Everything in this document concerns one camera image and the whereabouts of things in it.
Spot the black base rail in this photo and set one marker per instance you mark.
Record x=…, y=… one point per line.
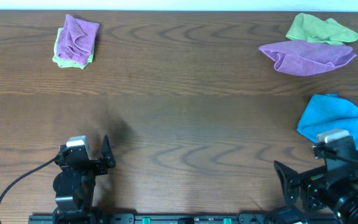
x=129, y=218

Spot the crumpled purple cloth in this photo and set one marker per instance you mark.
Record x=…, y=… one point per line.
x=301, y=58

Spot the folded green cloth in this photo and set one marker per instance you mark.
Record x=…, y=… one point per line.
x=64, y=63

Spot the purple microfiber cloth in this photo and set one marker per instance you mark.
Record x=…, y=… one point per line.
x=76, y=40

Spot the blue microfiber cloth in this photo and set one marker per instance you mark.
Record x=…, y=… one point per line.
x=326, y=112

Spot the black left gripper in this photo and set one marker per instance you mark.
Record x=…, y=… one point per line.
x=93, y=165

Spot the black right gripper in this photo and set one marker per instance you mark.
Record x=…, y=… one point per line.
x=293, y=182

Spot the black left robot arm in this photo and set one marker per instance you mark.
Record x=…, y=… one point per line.
x=74, y=186

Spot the crumpled green cloth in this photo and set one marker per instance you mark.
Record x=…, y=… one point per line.
x=314, y=30

